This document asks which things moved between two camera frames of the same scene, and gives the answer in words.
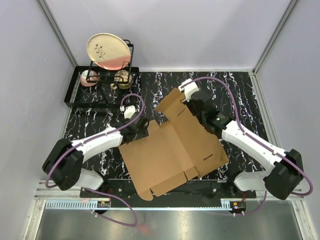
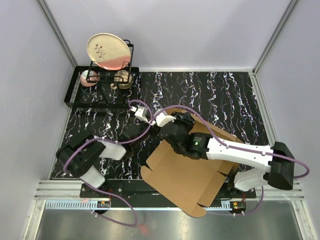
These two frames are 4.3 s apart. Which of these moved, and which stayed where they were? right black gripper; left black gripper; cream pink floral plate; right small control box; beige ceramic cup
Moved: right black gripper
Stayed: left black gripper; right small control box; cream pink floral plate; beige ceramic cup
